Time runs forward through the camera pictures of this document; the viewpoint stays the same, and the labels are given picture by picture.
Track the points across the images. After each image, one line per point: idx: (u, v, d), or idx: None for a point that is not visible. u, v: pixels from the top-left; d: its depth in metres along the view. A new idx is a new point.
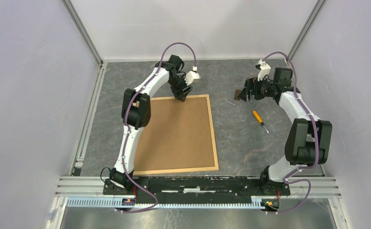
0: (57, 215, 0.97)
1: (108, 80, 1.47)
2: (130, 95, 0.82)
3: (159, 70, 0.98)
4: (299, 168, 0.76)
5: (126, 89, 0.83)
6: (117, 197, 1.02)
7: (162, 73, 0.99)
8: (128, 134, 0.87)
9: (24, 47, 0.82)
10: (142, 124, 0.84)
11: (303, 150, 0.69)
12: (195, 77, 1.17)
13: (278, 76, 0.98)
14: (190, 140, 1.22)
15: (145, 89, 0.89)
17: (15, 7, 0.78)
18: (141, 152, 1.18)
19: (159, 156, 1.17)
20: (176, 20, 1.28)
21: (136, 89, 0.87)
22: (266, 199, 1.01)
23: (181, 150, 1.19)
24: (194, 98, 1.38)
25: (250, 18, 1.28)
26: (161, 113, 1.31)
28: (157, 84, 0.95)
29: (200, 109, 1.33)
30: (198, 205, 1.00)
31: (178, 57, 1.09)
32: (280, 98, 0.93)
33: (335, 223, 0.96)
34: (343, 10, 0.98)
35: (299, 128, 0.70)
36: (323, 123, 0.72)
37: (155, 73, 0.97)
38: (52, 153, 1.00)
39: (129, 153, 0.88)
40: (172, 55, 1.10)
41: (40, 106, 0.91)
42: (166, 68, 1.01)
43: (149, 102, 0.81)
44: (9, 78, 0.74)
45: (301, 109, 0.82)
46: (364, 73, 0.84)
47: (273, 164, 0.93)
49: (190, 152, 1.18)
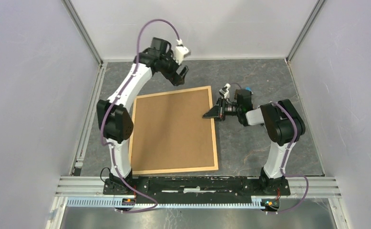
0: (57, 216, 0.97)
1: (108, 81, 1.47)
2: (105, 106, 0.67)
3: (136, 67, 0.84)
4: (288, 147, 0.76)
5: (98, 102, 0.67)
6: (117, 197, 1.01)
7: (142, 72, 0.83)
8: (113, 148, 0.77)
9: (25, 48, 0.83)
10: (125, 138, 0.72)
11: (284, 127, 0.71)
12: (184, 51, 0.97)
13: (243, 101, 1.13)
14: (189, 137, 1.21)
15: (121, 98, 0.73)
17: (15, 6, 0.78)
18: (139, 150, 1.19)
19: (157, 153, 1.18)
20: (176, 20, 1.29)
21: (110, 100, 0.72)
22: (266, 199, 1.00)
23: (180, 147, 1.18)
24: (195, 93, 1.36)
25: (251, 18, 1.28)
26: (159, 109, 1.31)
28: (136, 87, 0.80)
29: (200, 104, 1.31)
30: (198, 204, 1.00)
31: (161, 41, 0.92)
32: (248, 117, 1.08)
33: (335, 223, 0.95)
34: (344, 9, 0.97)
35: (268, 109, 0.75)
36: (283, 101, 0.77)
37: (132, 74, 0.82)
38: (52, 153, 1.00)
39: (119, 162, 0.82)
40: (154, 40, 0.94)
41: (40, 106, 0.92)
42: (145, 63, 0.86)
43: (126, 114, 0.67)
44: (9, 78, 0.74)
45: None
46: (364, 73, 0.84)
47: (267, 162, 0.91)
49: (190, 150, 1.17)
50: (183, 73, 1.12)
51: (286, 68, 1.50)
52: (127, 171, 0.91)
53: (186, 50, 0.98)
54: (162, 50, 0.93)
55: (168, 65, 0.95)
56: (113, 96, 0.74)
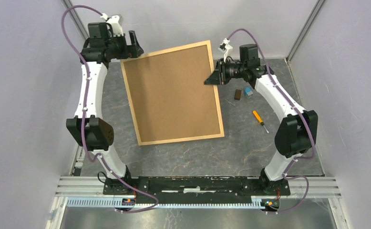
0: (57, 216, 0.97)
1: (108, 80, 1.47)
2: (77, 124, 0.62)
3: (87, 68, 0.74)
4: (295, 159, 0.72)
5: (67, 124, 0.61)
6: (117, 197, 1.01)
7: (97, 71, 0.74)
8: (102, 157, 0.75)
9: (25, 48, 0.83)
10: (109, 143, 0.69)
11: (296, 142, 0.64)
12: (116, 20, 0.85)
13: (247, 56, 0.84)
14: (191, 108, 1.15)
15: (88, 109, 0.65)
17: (14, 6, 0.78)
18: (143, 123, 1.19)
19: (162, 125, 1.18)
20: (176, 20, 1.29)
21: (78, 115, 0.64)
22: (266, 199, 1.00)
23: (183, 118, 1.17)
24: (190, 50, 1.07)
25: (251, 18, 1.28)
26: (152, 78, 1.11)
28: (98, 89, 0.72)
29: (199, 66, 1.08)
30: (198, 205, 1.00)
31: (98, 26, 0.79)
32: (256, 84, 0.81)
33: (335, 223, 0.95)
34: (344, 9, 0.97)
35: (290, 128, 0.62)
36: (307, 113, 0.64)
37: (86, 77, 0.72)
38: (52, 153, 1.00)
39: (113, 166, 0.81)
40: (88, 26, 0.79)
41: (40, 106, 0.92)
42: (95, 59, 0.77)
43: (101, 121, 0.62)
44: (10, 78, 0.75)
45: (284, 100, 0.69)
46: (364, 73, 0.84)
47: (268, 165, 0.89)
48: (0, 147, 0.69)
49: (195, 120, 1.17)
50: (132, 39, 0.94)
51: (286, 68, 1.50)
52: (124, 170, 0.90)
53: (116, 18, 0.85)
54: (103, 35, 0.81)
55: (116, 46, 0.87)
56: (79, 110, 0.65)
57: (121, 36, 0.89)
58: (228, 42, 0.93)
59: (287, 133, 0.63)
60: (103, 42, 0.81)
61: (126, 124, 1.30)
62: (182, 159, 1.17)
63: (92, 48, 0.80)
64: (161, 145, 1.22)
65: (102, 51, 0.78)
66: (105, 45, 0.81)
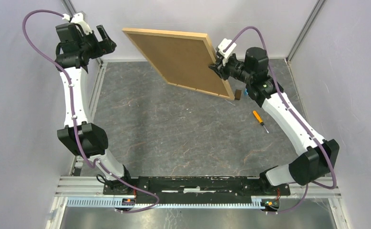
0: (57, 216, 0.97)
1: (108, 80, 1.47)
2: (69, 133, 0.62)
3: (67, 75, 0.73)
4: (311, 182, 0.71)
5: (58, 135, 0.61)
6: (117, 197, 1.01)
7: (78, 78, 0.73)
8: (100, 161, 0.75)
9: (26, 48, 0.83)
10: (105, 146, 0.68)
11: (314, 174, 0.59)
12: (79, 19, 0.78)
13: (255, 67, 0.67)
14: (202, 75, 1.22)
15: (78, 116, 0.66)
17: (13, 6, 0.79)
18: (166, 72, 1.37)
19: (181, 77, 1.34)
20: (176, 20, 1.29)
21: (68, 125, 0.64)
22: (266, 199, 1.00)
23: (196, 78, 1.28)
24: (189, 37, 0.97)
25: (250, 18, 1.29)
26: (162, 47, 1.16)
28: (83, 95, 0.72)
29: (200, 52, 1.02)
30: (198, 205, 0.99)
31: (66, 28, 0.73)
32: (265, 102, 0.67)
33: (335, 223, 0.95)
34: (343, 10, 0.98)
35: (310, 163, 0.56)
36: (328, 144, 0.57)
37: (68, 85, 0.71)
38: (52, 154, 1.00)
39: (111, 169, 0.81)
40: (57, 30, 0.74)
41: (40, 106, 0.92)
42: (73, 65, 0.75)
43: (95, 126, 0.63)
44: (10, 78, 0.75)
45: (299, 130, 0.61)
46: (363, 73, 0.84)
47: (271, 170, 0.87)
48: (0, 146, 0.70)
49: (207, 82, 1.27)
50: (102, 34, 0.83)
51: (286, 69, 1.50)
52: (123, 170, 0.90)
53: (79, 15, 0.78)
54: (75, 37, 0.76)
55: (90, 45, 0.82)
56: (68, 119, 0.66)
57: (90, 35, 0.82)
58: (228, 53, 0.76)
59: (307, 168, 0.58)
60: (77, 45, 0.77)
61: (126, 124, 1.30)
62: (182, 159, 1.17)
63: (66, 52, 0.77)
64: (161, 145, 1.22)
65: (78, 55, 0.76)
66: (80, 48, 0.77)
